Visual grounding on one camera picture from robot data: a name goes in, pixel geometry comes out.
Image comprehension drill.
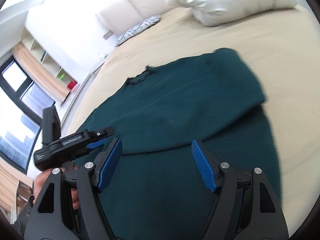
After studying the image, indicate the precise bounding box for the dark green knit sweater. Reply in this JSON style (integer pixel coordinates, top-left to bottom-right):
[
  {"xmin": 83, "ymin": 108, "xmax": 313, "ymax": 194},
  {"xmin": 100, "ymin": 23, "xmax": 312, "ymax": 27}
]
[{"xmin": 80, "ymin": 48, "xmax": 281, "ymax": 239}]

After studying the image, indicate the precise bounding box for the person's left hand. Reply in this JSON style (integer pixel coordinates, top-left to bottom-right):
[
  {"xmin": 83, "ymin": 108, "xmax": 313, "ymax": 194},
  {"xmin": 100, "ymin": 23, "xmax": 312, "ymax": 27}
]
[{"xmin": 33, "ymin": 166, "xmax": 81, "ymax": 210}]

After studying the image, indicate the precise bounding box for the dark framed window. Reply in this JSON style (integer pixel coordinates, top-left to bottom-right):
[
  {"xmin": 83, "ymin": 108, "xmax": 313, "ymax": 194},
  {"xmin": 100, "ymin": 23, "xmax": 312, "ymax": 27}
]
[{"xmin": 1, "ymin": 56, "xmax": 55, "ymax": 174}]

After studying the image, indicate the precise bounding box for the red storage box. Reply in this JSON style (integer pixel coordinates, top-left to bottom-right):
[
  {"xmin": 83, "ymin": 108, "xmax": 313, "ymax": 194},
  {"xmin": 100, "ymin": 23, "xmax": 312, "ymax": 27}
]
[{"xmin": 67, "ymin": 80, "xmax": 77, "ymax": 90}]

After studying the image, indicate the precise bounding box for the beige curtain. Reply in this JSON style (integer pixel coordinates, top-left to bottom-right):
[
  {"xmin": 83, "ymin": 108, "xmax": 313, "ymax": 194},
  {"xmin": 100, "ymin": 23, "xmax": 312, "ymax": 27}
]
[{"xmin": 12, "ymin": 42, "xmax": 70, "ymax": 103}]

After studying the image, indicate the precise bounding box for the white open shelf unit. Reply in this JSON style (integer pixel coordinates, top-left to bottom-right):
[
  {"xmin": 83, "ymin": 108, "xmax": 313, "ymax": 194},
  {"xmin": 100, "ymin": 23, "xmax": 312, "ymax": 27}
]
[{"xmin": 21, "ymin": 27, "xmax": 77, "ymax": 91}]

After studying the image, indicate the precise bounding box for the cream padded headboard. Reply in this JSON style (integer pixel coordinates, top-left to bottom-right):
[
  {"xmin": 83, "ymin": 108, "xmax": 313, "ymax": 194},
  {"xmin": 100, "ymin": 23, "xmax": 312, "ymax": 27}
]
[{"xmin": 26, "ymin": 0, "xmax": 173, "ymax": 81}]

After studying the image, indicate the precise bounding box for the zebra print pillow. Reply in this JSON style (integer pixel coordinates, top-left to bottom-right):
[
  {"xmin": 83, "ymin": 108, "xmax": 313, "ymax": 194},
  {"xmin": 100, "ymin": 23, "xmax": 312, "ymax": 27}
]
[{"xmin": 114, "ymin": 15, "xmax": 161, "ymax": 47}]

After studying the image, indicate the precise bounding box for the beige bed sheet mattress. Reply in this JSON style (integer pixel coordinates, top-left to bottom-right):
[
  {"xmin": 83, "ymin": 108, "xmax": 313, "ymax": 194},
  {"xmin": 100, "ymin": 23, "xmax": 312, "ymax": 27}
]
[{"xmin": 69, "ymin": 6, "xmax": 319, "ymax": 235}]

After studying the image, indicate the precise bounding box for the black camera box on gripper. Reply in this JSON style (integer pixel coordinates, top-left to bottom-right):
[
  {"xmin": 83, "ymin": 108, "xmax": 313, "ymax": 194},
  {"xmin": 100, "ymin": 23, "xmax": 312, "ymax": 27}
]
[{"xmin": 42, "ymin": 106, "xmax": 61, "ymax": 146}]

